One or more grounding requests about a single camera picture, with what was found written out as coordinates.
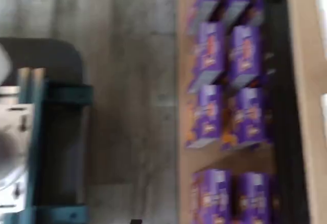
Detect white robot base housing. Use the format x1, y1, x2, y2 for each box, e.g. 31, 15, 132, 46
0, 85, 35, 209

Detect wooden shelf board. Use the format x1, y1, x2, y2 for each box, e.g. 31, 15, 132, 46
285, 0, 327, 224
177, 0, 278, 224

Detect black metal shelf beam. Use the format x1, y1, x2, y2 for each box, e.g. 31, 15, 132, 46
265, 0, 311, 224

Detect dark grey rounded platform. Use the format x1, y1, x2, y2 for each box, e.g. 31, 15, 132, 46
0, 37, 85, 99

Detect tan wooden slat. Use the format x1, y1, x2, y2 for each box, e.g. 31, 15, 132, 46
17, 68, 32, 104
32, 68, 47, 104

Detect teal plastic bin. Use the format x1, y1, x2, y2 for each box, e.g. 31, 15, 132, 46
5, 80, 94, 224

